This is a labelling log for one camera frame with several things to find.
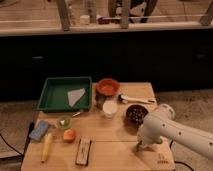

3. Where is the blue sponge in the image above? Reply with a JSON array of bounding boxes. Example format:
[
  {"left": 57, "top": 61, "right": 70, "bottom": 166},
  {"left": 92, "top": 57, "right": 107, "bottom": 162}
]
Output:
[{"left": 29, "top": 120, "right": 49, "bottom": 142}]

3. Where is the white cup on shelf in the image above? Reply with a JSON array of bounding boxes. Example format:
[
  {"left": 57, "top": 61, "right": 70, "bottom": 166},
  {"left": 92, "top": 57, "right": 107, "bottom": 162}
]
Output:
[{"left": 79, "top": 15, "right": 90, "bottom": 25}]

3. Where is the white folded paper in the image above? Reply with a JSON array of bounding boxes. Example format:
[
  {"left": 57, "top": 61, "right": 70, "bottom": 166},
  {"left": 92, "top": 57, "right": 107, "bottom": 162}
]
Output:
[{"left": 67, "top": 88, "right": 85, "bottom": 107}]

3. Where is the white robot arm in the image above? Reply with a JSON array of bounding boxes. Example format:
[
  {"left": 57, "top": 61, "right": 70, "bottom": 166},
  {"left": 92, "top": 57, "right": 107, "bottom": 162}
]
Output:
[{"left": 137, "top": 104, "right": 213, "bottom": 160}]

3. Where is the green plastic tray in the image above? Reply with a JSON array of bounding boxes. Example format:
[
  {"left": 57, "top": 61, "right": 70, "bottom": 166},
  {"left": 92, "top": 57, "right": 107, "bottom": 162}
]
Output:
[{"left": 37, "top": 76, "right": 92, "bottom": 112}]

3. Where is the orange fruit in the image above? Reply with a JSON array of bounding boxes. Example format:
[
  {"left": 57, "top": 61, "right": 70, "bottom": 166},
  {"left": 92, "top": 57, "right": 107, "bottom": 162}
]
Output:
[{"left": 63, "top": 129, "right": 76, "bottom": 143}]

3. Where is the white paper cup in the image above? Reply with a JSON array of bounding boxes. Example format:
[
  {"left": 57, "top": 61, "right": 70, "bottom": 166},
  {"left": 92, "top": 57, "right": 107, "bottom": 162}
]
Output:
[{"left": 102, "top": 100, "right": 118, "bottom": 119}]

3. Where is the small green cup with spoon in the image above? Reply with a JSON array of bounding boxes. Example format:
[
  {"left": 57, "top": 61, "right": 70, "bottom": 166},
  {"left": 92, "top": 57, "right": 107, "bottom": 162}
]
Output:
[{"left": 55, "top": 112, "right": 79, "bottom": 130}]

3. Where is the dark bowl with beans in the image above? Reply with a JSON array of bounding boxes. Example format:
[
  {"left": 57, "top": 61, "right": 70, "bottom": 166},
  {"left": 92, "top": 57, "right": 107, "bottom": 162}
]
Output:
[{"left": 126, "top": 104, "right": 148, "bottom": 125}]

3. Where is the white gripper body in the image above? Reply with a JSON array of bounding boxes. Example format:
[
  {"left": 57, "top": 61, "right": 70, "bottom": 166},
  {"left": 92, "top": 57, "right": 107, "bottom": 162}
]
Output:
[{"left": 137, "top": 134, "right": 162, "bottom": 148}]

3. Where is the dark rectangular wooden block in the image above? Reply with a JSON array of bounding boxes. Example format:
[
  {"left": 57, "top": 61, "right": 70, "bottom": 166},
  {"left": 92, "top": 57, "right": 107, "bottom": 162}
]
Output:
[{"left": 76, "top": 138, "right": 91, "bottom": 166}]

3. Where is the black cable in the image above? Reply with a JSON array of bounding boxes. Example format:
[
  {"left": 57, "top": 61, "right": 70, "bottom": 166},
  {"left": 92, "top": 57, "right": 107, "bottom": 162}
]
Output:
[{"left": 169, "top": 139, "right": 196, "bottom": 171}]

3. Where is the orange bowl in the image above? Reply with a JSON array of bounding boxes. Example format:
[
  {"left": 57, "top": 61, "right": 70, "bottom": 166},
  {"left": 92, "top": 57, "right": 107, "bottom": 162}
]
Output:
[{"left": 96, "top": 78, "right": 120, "bottom": 96}]

